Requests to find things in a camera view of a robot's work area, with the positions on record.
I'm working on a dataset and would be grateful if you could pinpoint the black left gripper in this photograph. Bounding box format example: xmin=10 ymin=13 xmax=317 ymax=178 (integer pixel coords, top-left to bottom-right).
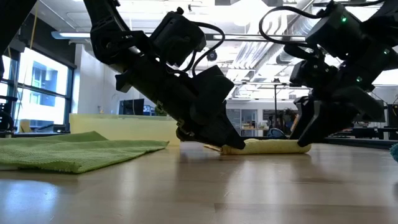
xmin=115 ymin=60 xmax=247 ymax=151

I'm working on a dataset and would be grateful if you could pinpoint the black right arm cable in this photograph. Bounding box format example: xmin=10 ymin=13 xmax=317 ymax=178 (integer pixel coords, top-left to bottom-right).
xmin=258 ymin=5 xmax=330 ymax=47

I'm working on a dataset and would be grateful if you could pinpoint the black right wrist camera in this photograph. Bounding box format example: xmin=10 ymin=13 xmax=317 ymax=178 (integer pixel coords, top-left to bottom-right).
xmin=289 ymin=59 xmax=339 ymax=91

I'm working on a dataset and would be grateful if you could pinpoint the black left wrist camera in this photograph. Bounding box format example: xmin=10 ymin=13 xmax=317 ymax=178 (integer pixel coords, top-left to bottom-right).
xmin=191 ymin=65 xmax=236 ymax=108

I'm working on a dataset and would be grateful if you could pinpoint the green potted plant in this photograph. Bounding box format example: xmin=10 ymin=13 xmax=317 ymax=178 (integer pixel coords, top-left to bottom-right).
xmin=154 ymin=101 xmax=169 ymax=117

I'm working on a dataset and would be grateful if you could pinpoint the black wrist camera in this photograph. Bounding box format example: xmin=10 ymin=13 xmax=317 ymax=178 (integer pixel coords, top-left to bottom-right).
xmin=191 ymin=65 xmax=236 ymax=108
xmin=289 ymin=59 xmax=339 ymax=91

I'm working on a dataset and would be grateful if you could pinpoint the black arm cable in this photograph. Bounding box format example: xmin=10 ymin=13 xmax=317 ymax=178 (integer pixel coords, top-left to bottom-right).
xmin=186 ymin=21 xmax=226 ymax=77
xmin=258 ymin=5 xmax=330 ymax=47

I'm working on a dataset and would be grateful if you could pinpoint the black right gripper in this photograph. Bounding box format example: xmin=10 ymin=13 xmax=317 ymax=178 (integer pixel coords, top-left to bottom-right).
xmin=289 ymin=83 xmax=386 ymax=148

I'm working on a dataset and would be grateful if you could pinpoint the green microfiber towel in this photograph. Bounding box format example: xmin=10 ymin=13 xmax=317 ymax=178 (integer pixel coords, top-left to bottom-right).
xmin=0 ymin=130 xmax=170 ymax=174

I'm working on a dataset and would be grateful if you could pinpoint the black framed window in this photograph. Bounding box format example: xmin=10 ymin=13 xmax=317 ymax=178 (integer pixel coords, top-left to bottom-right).
xmin=0 ymin=46 xmax=77 ymax=134

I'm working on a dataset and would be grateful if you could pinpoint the black computer monitor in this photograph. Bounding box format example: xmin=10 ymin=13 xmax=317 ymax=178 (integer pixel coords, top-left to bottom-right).
xmin=119 ymin=98 xmax=146 ymax=116

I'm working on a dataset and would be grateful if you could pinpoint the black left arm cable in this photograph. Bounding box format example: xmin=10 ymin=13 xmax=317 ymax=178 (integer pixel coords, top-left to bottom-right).
xmin=186 ymin=21 xmax=226 ymax=77

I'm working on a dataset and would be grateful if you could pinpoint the yellow microfiber towel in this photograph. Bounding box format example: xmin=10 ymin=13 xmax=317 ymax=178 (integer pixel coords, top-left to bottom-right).
xmin=205 ymin=138 xmax=312 ymax=156

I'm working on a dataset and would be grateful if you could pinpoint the long ceiling light bar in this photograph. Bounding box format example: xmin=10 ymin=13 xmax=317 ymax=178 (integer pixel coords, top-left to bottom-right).
xmin=51 ymin=30 xmax=307 ymax=43

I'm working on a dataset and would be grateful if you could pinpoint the yellow translucent plastic basket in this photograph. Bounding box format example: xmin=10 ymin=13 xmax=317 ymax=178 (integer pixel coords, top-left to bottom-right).
xmin=68 ymin=113 xmax=182 ymax=146

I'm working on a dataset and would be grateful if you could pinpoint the person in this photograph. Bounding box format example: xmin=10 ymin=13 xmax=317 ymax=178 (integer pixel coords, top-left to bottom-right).
xmin=281 ymin=108 xmax=299 ymax=135

